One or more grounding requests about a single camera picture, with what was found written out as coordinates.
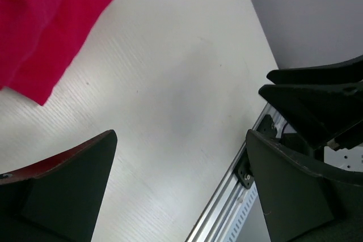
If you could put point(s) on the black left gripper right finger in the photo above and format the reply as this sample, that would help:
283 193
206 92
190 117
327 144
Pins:
304 199

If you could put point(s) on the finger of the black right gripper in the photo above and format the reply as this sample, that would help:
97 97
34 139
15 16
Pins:
349 71
323 115

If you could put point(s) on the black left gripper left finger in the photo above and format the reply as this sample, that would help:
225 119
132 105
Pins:
58 198

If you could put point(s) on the crimson pink t-shirt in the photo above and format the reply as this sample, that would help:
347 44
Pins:
39 40

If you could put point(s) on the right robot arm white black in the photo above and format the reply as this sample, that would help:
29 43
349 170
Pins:
347 159

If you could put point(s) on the white slotted cable duct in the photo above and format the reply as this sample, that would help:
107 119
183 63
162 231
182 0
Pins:
244 205

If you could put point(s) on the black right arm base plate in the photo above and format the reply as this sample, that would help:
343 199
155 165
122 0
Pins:
244 168

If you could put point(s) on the aluminium mounting rail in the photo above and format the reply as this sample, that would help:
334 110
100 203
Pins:
212 223

